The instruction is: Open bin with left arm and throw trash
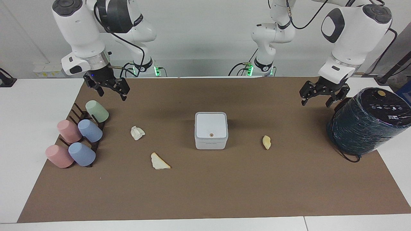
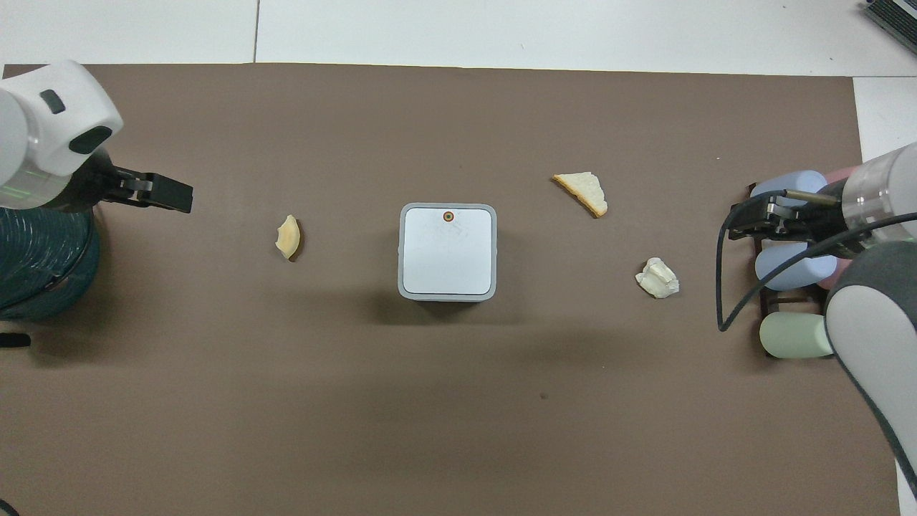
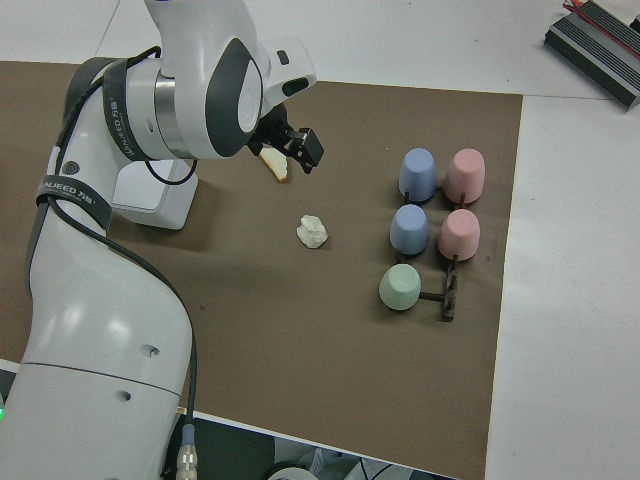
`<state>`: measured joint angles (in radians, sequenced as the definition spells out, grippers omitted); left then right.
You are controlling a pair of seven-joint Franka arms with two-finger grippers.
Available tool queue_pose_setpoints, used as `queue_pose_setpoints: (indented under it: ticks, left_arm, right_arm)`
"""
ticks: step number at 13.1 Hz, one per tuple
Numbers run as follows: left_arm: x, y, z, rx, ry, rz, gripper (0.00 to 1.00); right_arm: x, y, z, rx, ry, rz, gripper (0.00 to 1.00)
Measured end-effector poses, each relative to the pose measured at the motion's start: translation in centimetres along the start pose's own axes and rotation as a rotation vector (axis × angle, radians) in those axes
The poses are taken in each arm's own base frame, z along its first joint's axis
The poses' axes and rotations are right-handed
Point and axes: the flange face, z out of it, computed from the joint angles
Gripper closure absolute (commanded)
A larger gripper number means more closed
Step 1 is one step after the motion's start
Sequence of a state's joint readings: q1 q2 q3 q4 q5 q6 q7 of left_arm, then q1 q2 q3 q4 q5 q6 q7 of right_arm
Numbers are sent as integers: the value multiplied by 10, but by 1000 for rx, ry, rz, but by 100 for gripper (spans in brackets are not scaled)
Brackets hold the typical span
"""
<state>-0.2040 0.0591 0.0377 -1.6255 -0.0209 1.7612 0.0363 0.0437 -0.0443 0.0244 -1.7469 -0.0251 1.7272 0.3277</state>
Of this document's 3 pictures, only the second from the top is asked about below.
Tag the teal ribbed container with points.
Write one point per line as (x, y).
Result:
(39, 265)

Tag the white bin with grey rim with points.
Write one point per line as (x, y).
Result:
(448, 251)

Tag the light blue cup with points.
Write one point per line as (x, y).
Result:
(788, 269)
(799, 183)

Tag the dark striped object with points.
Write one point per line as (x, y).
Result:
(895, 14)

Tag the triangular bread slice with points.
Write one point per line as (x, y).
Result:
(586, 189)

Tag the small black object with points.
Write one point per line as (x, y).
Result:
(14, 341)

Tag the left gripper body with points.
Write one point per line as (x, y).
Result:
(97, 183)

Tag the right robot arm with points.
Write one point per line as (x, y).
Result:
(870, 322)

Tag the pink cup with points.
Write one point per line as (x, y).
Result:
(834, 276)
(839, 175)

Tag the light green cup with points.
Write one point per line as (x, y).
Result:
(791, 335)

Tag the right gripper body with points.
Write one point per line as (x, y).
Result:
(824, 226)

